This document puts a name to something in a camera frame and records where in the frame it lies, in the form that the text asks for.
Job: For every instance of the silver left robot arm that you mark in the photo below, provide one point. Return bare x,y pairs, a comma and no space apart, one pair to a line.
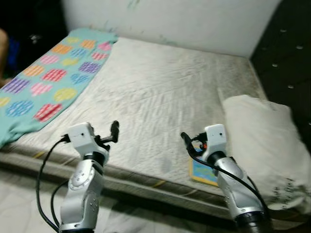
82,194

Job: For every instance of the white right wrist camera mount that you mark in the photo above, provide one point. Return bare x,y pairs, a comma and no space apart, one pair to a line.
215,138

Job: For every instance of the white quilted mattress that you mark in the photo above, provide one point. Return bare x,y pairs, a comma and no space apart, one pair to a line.
155,97

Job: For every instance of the teal blanket with coloured hearts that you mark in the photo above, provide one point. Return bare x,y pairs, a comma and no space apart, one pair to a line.
58,77

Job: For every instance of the blue yellow children's book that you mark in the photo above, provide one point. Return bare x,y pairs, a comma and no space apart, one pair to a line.
200,172

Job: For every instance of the black bag with silver clasp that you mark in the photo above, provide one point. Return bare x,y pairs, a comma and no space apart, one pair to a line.
35,39

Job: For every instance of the black tufted headboard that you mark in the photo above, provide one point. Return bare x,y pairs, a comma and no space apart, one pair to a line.
286,53

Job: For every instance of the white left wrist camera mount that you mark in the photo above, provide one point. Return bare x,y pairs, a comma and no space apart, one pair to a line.
80,138

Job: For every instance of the seated person in black shorts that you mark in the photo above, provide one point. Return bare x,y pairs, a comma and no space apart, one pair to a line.
3,53

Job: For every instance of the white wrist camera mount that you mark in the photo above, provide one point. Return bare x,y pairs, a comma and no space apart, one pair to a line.
215,138
80,138

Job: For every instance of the cream pillow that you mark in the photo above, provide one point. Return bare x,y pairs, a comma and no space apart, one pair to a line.
267,141

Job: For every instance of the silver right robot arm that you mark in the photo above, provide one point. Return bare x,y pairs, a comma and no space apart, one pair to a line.
233,189

